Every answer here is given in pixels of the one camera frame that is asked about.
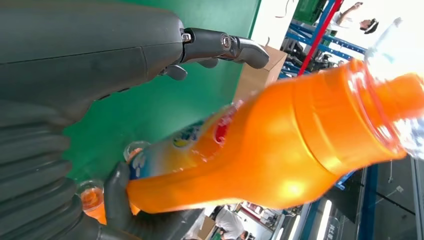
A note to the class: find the orange bottle clear cap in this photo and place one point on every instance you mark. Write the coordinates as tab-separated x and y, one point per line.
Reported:
91	202
281	139
134	149

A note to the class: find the person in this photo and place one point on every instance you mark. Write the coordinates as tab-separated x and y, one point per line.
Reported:
230	222
348	20

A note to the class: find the brown cardboard box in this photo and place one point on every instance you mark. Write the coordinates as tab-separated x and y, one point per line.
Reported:
258	76

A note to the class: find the green plastic crate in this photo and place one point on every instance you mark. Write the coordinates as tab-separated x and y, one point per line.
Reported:
308	11

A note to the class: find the blue metal frame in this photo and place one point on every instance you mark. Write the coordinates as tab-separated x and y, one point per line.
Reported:
344	44

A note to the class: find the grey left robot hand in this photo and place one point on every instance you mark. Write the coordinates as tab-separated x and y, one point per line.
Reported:
82	49

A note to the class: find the red metal pole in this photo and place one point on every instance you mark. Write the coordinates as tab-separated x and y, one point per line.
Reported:
318	36

